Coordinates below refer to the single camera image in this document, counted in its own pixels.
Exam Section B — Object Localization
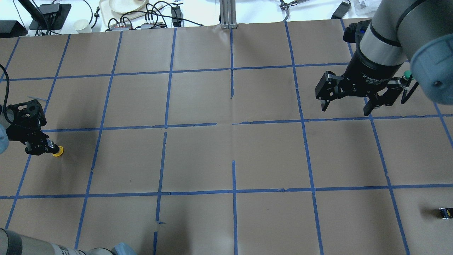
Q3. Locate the green push button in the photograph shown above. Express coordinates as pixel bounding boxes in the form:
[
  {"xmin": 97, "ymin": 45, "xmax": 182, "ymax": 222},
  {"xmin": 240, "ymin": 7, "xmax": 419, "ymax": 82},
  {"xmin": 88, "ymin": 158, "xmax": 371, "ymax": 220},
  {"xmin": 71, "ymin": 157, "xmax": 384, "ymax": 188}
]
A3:
[{"xmin": 402, "ymin": 70, "xmax": 413, "ymax": 82}]

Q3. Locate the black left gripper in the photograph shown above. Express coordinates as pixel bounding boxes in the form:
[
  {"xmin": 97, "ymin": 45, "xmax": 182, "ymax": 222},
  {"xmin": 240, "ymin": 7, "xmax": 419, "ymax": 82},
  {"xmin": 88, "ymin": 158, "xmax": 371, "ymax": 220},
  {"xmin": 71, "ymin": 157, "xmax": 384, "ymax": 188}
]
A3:
[{"xmin": 6, "ymin": 100, "xmax": 57, "ymax": 155}]

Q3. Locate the aluminium frame post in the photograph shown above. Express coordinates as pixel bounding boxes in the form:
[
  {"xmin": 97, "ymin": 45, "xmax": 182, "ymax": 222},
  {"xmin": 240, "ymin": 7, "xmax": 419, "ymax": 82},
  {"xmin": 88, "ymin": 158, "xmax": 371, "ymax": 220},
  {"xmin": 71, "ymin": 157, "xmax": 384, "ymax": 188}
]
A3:
[{"xmin": 219, "ymin": 0, "xmax": 237, "ymax": 29}]

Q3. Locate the yellow push button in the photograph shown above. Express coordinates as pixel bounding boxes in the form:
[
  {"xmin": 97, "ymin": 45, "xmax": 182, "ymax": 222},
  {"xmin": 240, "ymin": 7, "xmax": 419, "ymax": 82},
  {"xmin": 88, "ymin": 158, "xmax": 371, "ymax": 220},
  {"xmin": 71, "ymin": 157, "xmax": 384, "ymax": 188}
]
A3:
[{"xmin": 52, "ymin": 144, "xmax": 64, "ymax": 157}]

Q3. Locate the white paper cup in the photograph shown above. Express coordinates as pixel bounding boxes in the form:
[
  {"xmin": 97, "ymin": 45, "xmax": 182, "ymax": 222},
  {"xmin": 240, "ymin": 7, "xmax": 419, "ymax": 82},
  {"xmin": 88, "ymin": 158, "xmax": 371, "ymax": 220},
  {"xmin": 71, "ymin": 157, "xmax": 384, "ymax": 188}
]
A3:
[{"xmin": 73, "ymin": 19, "xmax": 92, "ymax": 34}]

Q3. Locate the black monitor stand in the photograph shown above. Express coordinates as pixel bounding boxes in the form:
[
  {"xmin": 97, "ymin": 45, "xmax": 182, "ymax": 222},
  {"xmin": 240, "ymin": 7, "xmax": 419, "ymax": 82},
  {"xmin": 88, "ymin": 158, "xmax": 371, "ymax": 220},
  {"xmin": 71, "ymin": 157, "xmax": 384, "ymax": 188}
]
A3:
[{"xmin": 18, "ymin": 0, "xmax": 72, "ymax": 31}]

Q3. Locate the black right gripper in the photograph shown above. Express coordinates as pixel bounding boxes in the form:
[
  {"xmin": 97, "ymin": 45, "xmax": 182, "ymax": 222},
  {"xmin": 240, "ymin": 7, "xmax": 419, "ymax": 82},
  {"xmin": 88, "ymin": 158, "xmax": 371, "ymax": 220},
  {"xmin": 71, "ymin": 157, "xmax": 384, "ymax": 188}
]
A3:
[{"xmin": 315, "ymin": 50, "xmax": 406, "ymax": 116}]

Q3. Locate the black switch contact block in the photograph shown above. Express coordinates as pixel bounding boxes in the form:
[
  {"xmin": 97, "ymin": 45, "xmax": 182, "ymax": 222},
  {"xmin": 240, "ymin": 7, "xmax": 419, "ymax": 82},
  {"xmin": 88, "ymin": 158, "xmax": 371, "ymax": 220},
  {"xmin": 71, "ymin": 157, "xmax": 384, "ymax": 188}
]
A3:
[{"xmin": 438, "ymin": 207, "xmax": 453, "ymax": 220}]

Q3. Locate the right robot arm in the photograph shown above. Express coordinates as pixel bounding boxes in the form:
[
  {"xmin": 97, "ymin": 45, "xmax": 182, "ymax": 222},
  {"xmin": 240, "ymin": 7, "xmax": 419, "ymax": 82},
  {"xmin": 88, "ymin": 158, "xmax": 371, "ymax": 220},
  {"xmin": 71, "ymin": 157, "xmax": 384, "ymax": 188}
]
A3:
[{"xmin": 315, "ymin": 0, "xmax": 453, "ymax": 116}]

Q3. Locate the black power adapter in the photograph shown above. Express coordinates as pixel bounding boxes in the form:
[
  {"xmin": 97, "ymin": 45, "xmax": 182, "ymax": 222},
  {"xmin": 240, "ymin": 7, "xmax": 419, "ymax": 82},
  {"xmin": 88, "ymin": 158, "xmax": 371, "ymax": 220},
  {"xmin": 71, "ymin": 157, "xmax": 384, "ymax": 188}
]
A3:
[{"xmin": 331, "ymin": 0, "xmax": 351, "ymax": 19}]

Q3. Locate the white plate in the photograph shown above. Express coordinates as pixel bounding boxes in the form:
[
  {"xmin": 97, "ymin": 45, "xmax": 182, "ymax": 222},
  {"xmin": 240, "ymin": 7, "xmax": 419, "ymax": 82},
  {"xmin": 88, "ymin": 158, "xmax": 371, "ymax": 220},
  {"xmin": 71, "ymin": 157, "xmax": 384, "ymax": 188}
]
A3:
[{"xmin": 107, "ymin": 0, "xmax": 148, "ymax": 14}]

